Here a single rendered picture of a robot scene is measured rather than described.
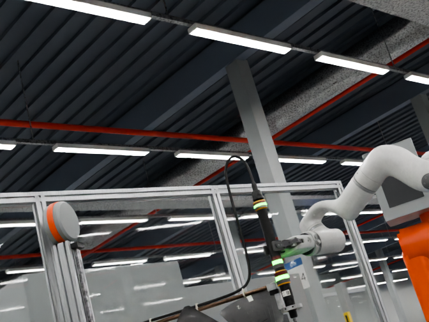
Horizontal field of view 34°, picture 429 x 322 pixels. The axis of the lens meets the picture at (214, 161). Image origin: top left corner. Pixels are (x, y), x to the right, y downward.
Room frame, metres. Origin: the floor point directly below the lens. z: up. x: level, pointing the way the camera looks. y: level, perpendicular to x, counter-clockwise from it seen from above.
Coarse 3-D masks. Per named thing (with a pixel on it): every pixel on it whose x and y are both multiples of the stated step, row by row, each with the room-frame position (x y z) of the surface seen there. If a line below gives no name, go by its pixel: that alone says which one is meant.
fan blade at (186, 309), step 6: (186, 306) 2.14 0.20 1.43; (186, 312) 2.13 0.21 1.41; (192, 312) 2.13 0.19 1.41; (198, 312) 2.14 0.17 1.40; (180, 318) 2.12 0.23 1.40; (186, 318) 2.12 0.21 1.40; (192, 318) 2.12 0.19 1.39; (198, 318) 2.13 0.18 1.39; (204, 318) 2.13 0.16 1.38; (210, 318) 2.14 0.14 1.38
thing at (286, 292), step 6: (252, 186) 2.24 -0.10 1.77; (252, 192) 2.23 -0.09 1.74; (258, 192) 2.23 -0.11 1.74; (258, 198) 2.26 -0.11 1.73; (282, 288) 2.23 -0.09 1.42; (288, 288) 2.23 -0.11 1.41; (282, 294) 2.23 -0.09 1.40; (288, 294) 2.23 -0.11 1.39; (288, 300) 2.23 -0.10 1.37; (294, 312) 2.23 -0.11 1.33
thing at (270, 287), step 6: (270, 288) 2.24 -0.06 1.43; (276, 288) 2.24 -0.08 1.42; (270, 294) 2.23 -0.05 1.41; (276, 294) 2.24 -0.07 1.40; (276, 300) 2.24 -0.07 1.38; (282, 300) 2.24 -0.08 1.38; (282, 306) 2.23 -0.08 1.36; (288, 306) 2.21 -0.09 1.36; (294, 306) 2.21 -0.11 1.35; (300, 306) 2.22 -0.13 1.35; (282, 312) 2.24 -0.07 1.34
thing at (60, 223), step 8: (48, 208) 2.35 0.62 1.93; (56, 208) 2.34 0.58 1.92; (64, 208) 2.38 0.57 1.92; (72, 208) 2.44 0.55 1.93; (48, 216) 2.34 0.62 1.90; (56, 216) 2.33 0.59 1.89; (64, 216) 2.37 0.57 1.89; (72, 216) 2.43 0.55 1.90; (48, 224) 2.34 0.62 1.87; (56, 224) 2.34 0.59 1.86; (64, 224) 2.36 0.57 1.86; (72, 224) 2.42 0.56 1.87; (48, 232) 2.35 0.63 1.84; (56, 232) 2.35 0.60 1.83; (64, 232) 2.36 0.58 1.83; (72, 232) 2.40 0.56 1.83; (56, 240) 2.37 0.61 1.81; (64, 240) 2.39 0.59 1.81; (72, 240) 2.41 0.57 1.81
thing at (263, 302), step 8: (256, 296) 2.40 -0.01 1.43; (264, 296) 2.39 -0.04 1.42; (272, 296) 2.38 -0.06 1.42; (232, 304) 2.40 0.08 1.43; (248, 304) 2.38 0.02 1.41; (256, 304) 2.37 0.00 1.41; (264, 304) 2.36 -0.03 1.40; (272, 304) 2.35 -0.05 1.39; (224, 312) 2.38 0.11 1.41; (232, 312) 2.37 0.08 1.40; (240, 312) 2.37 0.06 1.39; (248, 312) 2.35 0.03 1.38; (256, 312) 2.34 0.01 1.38; (264, 312) 2.33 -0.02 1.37; (272, 312) 2.32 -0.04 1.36; (280, 312) 2.31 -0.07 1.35; (232, 320) 2.36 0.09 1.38; (240, 320) 2.35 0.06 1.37; (248, 320) 2.34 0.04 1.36; (256, 320) 2.32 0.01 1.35; (264, 320) 2.31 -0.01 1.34; (272, 320) 2.30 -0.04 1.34; (280, 320) 2.29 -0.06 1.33
